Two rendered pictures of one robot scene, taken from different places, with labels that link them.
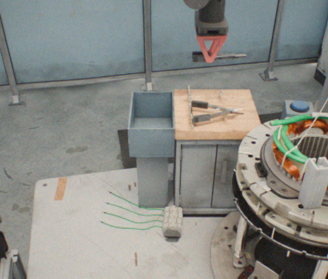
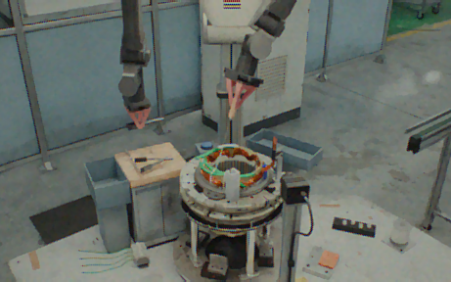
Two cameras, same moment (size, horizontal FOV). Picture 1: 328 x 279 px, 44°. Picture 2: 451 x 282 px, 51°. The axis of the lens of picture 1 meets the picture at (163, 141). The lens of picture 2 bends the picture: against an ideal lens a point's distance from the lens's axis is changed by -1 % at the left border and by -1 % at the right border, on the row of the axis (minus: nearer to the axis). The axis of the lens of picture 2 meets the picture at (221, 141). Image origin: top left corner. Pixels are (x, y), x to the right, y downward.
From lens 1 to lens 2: 0.60 m
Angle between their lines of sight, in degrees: 23
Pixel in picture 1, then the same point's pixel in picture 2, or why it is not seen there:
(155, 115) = (104, 177)
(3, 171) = not seen: outside the picture
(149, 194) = (114, 239)
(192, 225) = (155, 253)
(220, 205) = (171, 231)
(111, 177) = (74, 239)
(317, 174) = (232, 177)
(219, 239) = (179, 255)
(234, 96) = (160, 148)
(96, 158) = (16, 250)
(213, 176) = (161, 210)
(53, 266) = not seen: outside the picture
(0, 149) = not seen: outside the picture
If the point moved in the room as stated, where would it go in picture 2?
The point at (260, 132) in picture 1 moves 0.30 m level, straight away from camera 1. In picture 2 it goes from (189, 167) to (180, 124)
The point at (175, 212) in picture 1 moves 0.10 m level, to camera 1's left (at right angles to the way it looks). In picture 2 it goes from (140, 246) to (110, 256)
